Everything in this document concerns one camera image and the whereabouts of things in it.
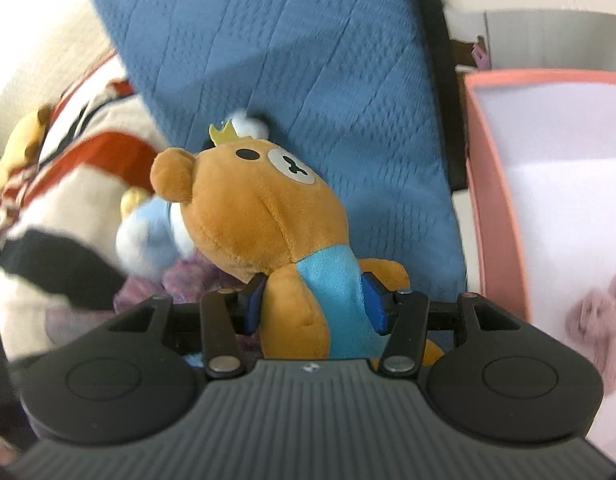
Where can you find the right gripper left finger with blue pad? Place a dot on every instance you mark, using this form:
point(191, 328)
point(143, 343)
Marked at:
point(217, 334)

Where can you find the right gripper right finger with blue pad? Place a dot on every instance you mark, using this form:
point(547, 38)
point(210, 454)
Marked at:
point(405, 318)

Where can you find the purple sheer ribbon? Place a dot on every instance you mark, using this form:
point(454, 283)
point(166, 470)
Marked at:
point(186, 282)

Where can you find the brown bear plush blue shirt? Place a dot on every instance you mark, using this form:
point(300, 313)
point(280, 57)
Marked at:
point(252, 208)

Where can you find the white blue plush toy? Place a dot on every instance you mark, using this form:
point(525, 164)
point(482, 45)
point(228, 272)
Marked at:
point(152, 236)

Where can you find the pink knitted plush toy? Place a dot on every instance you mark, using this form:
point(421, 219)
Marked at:
point(592, 321)

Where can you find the black white panda plush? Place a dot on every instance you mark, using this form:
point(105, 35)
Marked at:
point(246, 126)

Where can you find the red white black blanket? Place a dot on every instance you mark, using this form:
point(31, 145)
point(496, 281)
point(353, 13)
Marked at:
point(59, 269)

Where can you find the pink storage box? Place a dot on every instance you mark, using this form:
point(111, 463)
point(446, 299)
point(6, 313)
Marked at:
point(542, 176)

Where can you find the blue quilted bed cover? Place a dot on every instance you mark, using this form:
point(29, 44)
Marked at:
point(346, 85)

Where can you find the yellow plush toy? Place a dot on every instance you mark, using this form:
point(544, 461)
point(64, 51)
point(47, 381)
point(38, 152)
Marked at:
point(25, 141)

